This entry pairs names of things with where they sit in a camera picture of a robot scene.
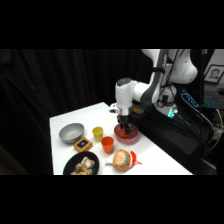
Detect black curtain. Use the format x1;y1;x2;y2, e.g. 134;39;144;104
0;49;158;176

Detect orange cup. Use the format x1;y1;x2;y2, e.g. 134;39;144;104
100;136;115;155

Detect orange block with blue screen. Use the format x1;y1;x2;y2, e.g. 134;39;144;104
73;136;94;153

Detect yellow cable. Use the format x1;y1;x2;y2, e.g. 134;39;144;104
209;108;224;152

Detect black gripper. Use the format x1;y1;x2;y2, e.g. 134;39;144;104
116;113;133;137

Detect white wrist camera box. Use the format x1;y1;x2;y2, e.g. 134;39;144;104
108;102;120;115

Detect bagged round bread, red clip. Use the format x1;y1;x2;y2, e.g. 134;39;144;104
105;148;143;173

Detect yellow cup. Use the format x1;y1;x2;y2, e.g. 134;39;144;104
91;126;105;143

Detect black device with blue lights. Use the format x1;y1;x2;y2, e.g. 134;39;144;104
180;88;201;110

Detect small green light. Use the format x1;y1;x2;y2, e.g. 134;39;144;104
166;107;178;119

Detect beige food pieces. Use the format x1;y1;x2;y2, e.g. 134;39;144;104
70;156;96;176

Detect pink bowl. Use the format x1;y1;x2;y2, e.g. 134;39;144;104
113;122;140;145

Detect black plate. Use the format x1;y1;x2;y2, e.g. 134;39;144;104
62;150;101;176

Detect black robot stand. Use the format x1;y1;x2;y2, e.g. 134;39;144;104
123;98;224;176

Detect grey bowl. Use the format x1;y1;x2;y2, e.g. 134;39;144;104
58;122;86;145

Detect framed portrait picture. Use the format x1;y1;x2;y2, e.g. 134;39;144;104
203;64;224;85

